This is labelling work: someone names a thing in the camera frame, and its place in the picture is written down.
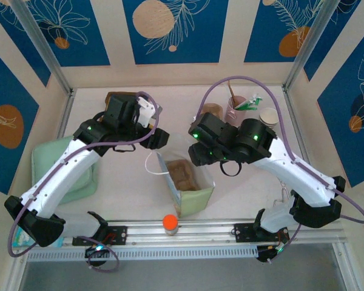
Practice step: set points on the brown pulp cup carrier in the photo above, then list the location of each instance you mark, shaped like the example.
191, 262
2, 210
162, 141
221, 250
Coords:
182, 177
212, 109

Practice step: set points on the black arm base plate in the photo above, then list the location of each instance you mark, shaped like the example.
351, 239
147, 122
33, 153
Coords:
242, 232
119, 235

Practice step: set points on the green white wrapped straw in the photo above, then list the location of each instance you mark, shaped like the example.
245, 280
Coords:
256, 98
245, 105

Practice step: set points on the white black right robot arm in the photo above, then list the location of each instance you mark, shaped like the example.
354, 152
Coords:
291, 172

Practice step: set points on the brown paper cup stack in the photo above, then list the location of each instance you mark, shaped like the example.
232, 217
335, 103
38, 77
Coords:
268, 115

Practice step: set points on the white green paper bag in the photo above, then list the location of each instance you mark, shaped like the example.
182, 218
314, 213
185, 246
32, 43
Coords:
194, 200

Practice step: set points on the orange capped small bottle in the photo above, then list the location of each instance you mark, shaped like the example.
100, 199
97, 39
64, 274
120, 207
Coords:
170, 222

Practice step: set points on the wooden stirrer stick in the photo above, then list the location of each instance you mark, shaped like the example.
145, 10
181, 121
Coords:
231, 91

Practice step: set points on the pink holder cup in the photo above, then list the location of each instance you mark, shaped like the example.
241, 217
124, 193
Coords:
234, 113

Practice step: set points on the brown cardboard napkin tray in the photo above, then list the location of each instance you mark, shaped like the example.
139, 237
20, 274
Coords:
115, 94

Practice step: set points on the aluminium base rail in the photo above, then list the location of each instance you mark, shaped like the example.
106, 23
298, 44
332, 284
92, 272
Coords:
200, 233

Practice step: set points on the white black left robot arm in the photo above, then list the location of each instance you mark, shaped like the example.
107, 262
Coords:
63, 179

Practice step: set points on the light blue snack packet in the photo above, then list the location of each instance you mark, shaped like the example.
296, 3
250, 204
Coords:
19, 239

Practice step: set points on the aluminium table edge rail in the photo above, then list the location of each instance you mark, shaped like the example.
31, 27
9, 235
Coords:
66, 115
292, 109

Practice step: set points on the mint green zip pouch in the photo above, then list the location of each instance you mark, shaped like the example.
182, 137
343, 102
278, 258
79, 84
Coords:
41, 163

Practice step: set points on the aluminium frame post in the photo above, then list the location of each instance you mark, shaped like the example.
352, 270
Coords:
312, 45
39, 45

